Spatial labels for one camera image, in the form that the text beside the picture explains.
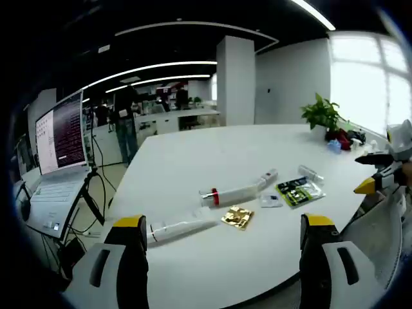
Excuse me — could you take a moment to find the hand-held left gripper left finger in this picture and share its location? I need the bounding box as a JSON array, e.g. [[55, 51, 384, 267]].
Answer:
[[61, 214, 150, 309]]

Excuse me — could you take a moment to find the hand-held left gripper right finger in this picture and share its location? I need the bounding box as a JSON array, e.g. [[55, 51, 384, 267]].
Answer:
[[299, 212, 391, 309]]

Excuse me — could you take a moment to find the white skincare tube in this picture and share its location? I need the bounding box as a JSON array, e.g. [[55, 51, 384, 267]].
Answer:
[[146, 208, 219, 248]]

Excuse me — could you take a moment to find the frosted slim skincare bottle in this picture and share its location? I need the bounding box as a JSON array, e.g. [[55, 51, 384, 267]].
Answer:
[[297, 164, 324, 183]]

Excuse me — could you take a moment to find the green black skincare sachet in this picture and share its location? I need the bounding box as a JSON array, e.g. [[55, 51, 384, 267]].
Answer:
[[275, 177, 326, 209]]

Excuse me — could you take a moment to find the small clear skincare sachet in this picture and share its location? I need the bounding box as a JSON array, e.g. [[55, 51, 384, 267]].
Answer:
[[259, 192, 284, 209]]

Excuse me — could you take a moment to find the gold skincare sachet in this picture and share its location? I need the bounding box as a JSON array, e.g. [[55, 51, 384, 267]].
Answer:
[[221, 205, 256, 230]]

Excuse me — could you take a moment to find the white slim skincare bottle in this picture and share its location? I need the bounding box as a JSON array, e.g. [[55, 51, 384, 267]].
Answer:
[[256, 167, 279, 191]]

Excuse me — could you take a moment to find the white skincare bottle red collar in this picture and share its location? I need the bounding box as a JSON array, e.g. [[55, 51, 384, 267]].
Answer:
[[198, 183, 260, 209]]

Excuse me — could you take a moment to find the blue plastic item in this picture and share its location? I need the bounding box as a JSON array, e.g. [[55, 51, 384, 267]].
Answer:
[[327, 138, 342, 155]]

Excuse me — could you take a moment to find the black power adapter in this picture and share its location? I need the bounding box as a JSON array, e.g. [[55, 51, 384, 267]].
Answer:
[[62, 238, 86, 268]]

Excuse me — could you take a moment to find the grey mesh office chair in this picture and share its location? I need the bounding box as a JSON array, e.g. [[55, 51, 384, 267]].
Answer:
[[341, 189, 407, 292]]

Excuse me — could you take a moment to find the potted green plant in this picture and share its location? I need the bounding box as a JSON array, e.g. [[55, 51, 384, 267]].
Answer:
[[301, 92, 342, 140]]

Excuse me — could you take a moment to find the black tripod stand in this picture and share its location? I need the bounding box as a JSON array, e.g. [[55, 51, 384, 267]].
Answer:
[[62, 165, 109, 248]]

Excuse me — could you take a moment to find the white laptop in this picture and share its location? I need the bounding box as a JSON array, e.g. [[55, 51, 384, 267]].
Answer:
[[24, 89, 91, 241]]

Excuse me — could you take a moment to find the white office counter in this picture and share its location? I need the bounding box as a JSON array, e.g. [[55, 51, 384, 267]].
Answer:
[[135, 108, 222, 135]]

